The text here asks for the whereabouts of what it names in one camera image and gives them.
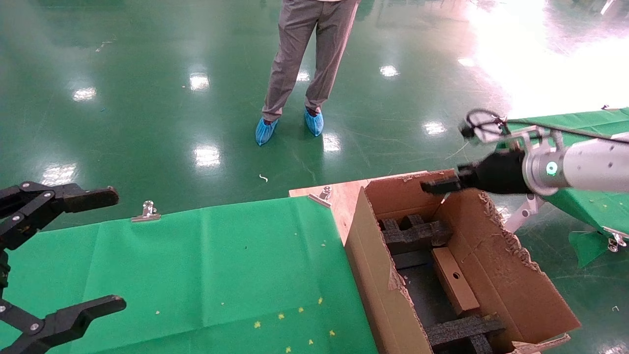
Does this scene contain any dark grey foam insert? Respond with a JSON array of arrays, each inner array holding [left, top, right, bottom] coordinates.
[[378, 214, 453, 255], [425, 315, 507, 354]]

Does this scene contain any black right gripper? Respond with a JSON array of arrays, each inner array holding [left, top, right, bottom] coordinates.
[[421, 150, 530, 194]]

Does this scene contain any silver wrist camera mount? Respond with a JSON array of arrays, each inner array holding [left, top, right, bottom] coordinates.
[[459, 109, 563, 150]]

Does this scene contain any person in grey trousers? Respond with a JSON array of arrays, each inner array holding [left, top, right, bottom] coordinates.
[[262, 0, 361, 122]]

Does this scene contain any large open cardboard carton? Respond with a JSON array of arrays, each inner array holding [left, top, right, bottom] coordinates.
[[344, 170, 582, 354]]

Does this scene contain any blue shoe cover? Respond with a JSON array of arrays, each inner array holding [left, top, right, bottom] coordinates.
[[256, 117, 279, 147], [304, 108, 325, 137]]

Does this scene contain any small cardboard box with hole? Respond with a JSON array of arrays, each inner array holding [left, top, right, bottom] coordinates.
[[431, 247, 481, 316]]

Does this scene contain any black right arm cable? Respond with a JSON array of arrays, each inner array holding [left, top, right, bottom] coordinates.
[[506, 120, 629, 145]]

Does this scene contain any plain green table cloth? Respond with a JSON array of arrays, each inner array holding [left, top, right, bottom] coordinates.
[[501, 107, 629, 268]]

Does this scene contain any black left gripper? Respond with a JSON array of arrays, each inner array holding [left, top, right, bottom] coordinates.
[[0, 181, 127, 354]]

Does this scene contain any green cloth with yellow stars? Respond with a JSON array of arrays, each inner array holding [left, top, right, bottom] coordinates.
[[0, 195, 379, 354]]

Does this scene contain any white table leg with struts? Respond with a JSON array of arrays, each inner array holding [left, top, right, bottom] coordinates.
[[502, 193, 546, 234]]

